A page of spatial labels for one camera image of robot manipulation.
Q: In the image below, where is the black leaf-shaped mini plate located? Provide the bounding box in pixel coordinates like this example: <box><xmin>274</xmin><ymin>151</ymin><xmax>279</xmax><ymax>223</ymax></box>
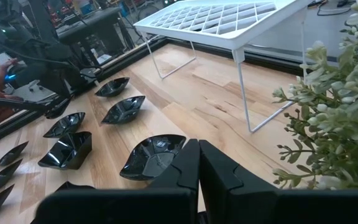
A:
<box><xmin>42</xmin><ymin>111</ymin><xmax>86</xmax><ymax>139</ymax></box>
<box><xmin>100</xmin><ymin>95</ymin><xmax>146</xmax><ymax>125</ymax></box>
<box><xmin>94</xmin><ymin>77</ymin><xmax>131</xmax><ymax>98</ymax></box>
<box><xmin>119</xmin><ymin>134</ymin><xmax>188</xmax><ymax>181</ymax></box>

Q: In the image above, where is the white lattice shelf rack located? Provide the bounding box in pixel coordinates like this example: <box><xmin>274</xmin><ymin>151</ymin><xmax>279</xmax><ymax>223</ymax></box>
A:
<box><xmin>134</xmin><ymin>0</ymin><xmax>313</xmax><ymax>134</ymax></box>

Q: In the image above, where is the black wavy square mini plate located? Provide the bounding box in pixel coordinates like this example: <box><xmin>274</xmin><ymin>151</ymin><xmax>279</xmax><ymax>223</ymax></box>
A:
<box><xmin>54</xmin><ymin>181</ymin><xmax>96</xmax><ymax>191</ymax></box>
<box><xmin>37</xmin><ymin>131</ymin><xmax>93</xmax><ymax>170</ymax></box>

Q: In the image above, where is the green artificial potted plant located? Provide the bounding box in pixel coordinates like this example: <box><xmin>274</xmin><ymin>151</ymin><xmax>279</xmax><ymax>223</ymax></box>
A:
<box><xmin>272</xmin><ymin>0</ymin><xmax>358</xmax><ymax>190</ymax></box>

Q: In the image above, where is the black desk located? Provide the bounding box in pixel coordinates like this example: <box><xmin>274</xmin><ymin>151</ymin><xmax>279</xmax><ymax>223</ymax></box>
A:
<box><xmin>55</xmin><ymin>6</ymin><xmax>136</xmax><ymax>68</ymax></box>

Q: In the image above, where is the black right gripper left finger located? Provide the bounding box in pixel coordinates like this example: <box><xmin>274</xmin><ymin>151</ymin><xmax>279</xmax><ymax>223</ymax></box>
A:
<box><xmin>31</xmin><ymin>139</ymin><xmax>201</xmax><ymax>224</ymax></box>

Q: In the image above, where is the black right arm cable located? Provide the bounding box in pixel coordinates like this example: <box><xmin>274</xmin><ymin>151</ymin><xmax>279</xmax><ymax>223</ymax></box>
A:
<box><xmin>316</xmin><ymin>0</ymin><xmax>358</xmax><ymax>17</ymax></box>

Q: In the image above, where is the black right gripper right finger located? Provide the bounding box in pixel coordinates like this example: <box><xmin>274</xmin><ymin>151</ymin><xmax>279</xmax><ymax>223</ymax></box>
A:
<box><xmin>199</xmin><ymin>139</ymin><xmax>358</xmax><ymax>224</ymax></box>

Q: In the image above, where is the black desk beam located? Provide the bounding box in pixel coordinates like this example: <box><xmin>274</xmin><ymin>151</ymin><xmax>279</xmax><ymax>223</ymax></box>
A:
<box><xmin>0</xmin><ymin>95</ymin><xmax>51</xmax><ymax>112</ymax></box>

